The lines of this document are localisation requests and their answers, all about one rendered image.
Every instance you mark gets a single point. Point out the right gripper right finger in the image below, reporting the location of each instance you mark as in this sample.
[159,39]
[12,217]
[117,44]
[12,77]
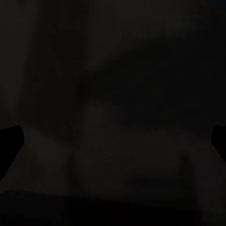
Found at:
[218,139]

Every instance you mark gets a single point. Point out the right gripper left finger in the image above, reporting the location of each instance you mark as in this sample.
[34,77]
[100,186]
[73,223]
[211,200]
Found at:
[11,141]

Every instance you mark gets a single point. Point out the desk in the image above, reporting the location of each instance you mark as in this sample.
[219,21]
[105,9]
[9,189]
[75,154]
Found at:
[117,101]

